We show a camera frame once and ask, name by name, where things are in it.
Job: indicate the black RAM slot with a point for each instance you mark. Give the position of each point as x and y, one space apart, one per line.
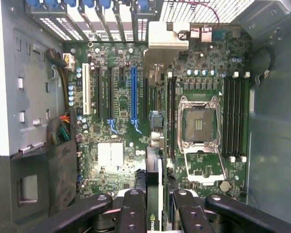
175 116
226 116
169 116
242 116
237 116
231 116

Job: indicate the blue expansion slot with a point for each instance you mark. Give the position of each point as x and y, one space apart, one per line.
134 94

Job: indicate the silver coin battery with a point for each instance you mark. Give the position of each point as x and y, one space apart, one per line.
224 186

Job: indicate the grey open PC case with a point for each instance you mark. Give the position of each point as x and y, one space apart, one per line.
269 121

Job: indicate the short black expansion slot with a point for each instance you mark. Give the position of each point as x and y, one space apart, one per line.
122 74

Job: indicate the white expansion slot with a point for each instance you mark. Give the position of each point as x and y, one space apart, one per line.
86 89

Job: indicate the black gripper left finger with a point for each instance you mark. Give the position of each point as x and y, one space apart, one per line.
87 213

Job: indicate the silver rear port block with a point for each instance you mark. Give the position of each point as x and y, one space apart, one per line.
201 32

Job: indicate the silver socket cover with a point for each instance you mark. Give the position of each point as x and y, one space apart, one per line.
203 179

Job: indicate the green motherboard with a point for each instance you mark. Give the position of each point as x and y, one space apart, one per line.
116 131

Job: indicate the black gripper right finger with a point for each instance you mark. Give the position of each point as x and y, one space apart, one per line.
232 213

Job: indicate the silver chipset heat sink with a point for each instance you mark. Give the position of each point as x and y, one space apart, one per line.
110 154

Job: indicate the long black expansion slot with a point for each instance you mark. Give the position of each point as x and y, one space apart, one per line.
110 94
145 97
98 94

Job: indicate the CPU socket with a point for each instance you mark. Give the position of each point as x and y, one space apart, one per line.
198 123

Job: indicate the grey power supply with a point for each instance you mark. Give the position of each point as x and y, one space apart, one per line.
26 97

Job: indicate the black plastic air shroud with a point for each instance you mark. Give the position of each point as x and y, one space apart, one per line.
60 170

